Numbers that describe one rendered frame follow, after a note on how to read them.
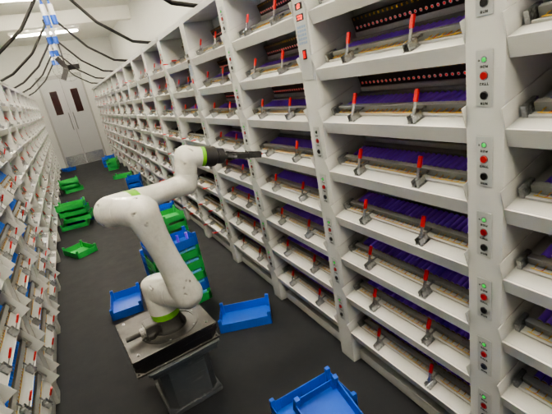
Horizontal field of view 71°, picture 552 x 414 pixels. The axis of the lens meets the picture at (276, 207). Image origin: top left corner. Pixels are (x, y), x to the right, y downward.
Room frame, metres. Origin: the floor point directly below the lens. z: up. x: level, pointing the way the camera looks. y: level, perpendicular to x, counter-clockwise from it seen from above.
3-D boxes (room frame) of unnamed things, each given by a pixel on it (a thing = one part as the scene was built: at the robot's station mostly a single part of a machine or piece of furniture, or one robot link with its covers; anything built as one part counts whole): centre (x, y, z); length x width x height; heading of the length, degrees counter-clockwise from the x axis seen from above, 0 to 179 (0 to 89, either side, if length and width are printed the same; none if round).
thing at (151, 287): (1.50, 0.55, 0.51); 0.16 x 0.13 x 0.19; 59
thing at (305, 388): (1.24, 0.00, 0.04); 0.30 x 0.20 x 0.08; 115
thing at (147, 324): (1.48, 0.61, 0.39); 0.26 x 0.15 x 0.06; 118
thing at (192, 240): (2.30, 0.71, 0.44); 0.30 x 0.20 x 0.08; 122
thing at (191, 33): (2.82, 0.30, 0.88); 0.20 x 0.09 x 1.75; 115
